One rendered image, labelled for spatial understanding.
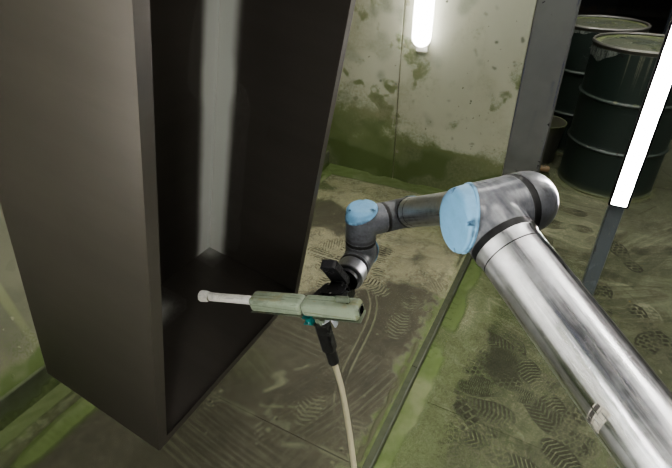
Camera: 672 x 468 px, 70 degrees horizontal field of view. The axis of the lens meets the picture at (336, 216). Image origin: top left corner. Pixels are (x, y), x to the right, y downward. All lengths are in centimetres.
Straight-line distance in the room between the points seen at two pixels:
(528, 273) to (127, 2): 64
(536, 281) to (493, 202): 15
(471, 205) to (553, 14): 189
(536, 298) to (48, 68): 74
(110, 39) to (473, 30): 222
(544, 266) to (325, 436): 110
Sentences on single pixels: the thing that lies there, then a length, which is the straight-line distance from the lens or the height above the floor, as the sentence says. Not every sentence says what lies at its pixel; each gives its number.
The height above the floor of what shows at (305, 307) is 66.
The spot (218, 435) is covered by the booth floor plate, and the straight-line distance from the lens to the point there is 175.
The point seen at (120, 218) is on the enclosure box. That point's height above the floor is 109.
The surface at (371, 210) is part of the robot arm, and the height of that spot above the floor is 77.
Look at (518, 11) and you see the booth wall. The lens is 264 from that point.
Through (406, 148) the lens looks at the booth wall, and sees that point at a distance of 297.
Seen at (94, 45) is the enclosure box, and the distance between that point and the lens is 67.
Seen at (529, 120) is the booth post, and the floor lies 58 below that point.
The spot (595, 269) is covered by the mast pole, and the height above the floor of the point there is 32.
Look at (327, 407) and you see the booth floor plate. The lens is 177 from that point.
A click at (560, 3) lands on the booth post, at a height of 114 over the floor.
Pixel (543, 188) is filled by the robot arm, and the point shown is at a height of 107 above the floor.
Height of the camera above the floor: 146
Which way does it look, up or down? 31 degrees down
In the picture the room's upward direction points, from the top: straight up
